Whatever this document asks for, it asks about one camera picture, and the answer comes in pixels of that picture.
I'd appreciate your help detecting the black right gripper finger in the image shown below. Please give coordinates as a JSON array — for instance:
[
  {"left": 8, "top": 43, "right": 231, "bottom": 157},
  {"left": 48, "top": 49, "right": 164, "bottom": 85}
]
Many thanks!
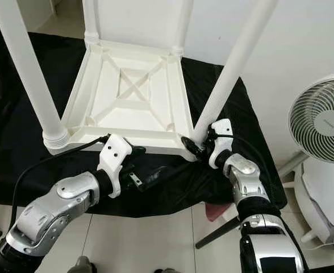
[{"left": 181, "top": 135, "right": 203, "bottom": 158}]

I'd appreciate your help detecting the black low stand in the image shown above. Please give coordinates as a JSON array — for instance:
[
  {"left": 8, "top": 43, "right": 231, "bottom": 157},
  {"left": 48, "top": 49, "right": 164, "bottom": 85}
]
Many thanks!
[{"left": 303, "top": 263, "right": 334, "bottom": 273}]

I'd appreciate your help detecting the white standing fan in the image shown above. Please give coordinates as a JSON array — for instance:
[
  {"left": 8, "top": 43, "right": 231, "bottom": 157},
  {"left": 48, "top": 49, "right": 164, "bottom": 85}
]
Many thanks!
[{"left": 275, "top": 71, "right": 334, "bottom": 251}]

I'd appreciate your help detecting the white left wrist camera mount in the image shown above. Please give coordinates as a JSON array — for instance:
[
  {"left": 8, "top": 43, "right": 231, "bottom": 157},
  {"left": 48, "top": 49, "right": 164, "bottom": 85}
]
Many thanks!
[{"left": 96, "top": 134, "right": 133, "bottom": 198}]

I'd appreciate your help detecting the white plastic table top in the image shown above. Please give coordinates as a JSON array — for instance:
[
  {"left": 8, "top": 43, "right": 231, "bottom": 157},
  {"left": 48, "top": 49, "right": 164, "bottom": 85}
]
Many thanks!
[{"left": 43, "top": 39, "right": 197, "bottom": 163}]

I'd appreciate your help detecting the grey left robot foot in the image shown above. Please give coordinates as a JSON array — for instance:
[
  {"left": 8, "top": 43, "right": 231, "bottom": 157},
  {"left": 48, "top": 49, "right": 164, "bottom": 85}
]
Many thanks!
[{"left": 70, "top": 256, "right": 97, "bottom": 273}]

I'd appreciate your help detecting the black tablecloth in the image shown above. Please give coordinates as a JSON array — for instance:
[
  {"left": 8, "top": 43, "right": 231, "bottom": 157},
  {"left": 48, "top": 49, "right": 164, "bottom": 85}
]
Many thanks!
[{"left": 0, "top": 26, "right": 288, "bottom": 220}]

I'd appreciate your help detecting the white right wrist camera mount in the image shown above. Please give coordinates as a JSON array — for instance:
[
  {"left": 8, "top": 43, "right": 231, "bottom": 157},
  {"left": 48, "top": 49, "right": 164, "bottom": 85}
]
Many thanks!
[{"left": 210, "top": 118, "right": 235, "bottom": 169}]

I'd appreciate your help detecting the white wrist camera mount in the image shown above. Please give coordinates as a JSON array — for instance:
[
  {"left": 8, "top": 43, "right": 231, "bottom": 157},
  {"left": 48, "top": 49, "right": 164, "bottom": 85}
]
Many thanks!
[
  {"left": 210, "top": 118, "right": 235, "bottom": 169},
  {"left": 96, "top": 134, "right": 133, "bottom": 198}
]

